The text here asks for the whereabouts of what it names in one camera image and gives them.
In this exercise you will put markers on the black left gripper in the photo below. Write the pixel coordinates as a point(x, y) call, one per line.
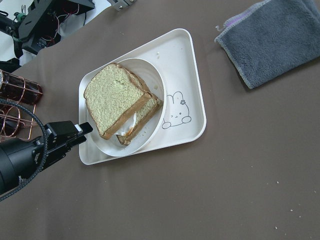
point(62, 136)

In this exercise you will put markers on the bread slice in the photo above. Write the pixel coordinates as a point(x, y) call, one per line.
point(112, 97)
point(145, 113)

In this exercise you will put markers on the white round plate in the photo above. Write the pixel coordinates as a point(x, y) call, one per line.
point(154, 81)

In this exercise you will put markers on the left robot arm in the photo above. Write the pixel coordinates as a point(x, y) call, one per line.
point(21, 159)

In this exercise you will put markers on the fried egg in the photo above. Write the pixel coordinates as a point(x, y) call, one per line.
point(128, 126)

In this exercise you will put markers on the dark drink bottle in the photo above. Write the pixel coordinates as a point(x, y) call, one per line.
point(19, 89)

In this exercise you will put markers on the grey folded cloth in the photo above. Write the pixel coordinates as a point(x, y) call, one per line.
point(271, 38)

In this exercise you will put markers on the copper wire bottle rack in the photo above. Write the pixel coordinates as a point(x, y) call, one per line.
point(14, 121)

